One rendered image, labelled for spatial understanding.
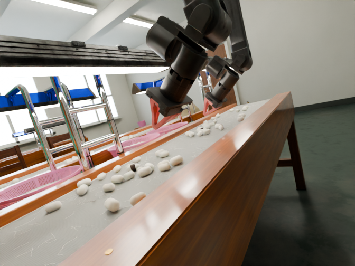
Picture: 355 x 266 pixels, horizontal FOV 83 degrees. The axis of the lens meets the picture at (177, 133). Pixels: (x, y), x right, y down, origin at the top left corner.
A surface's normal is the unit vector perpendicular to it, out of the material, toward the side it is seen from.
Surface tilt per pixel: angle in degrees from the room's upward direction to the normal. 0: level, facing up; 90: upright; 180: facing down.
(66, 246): 0
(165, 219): 0
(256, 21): 90
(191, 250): 90
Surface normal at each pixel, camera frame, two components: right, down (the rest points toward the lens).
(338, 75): -0.55, 0.26
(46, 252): -0.26, -0.96
